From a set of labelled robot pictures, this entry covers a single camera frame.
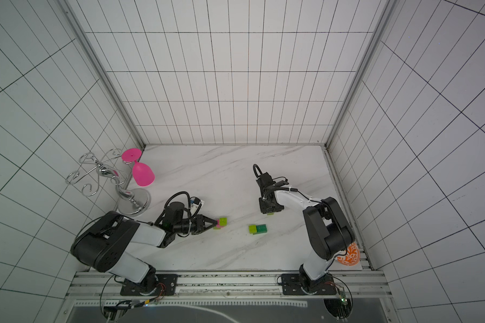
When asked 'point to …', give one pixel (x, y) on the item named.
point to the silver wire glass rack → (110, 166)
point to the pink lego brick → (217, 224)
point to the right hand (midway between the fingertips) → (269, 204)
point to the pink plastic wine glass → (141, 173)
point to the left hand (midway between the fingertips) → (213, 226)
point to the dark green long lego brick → (261, 229)
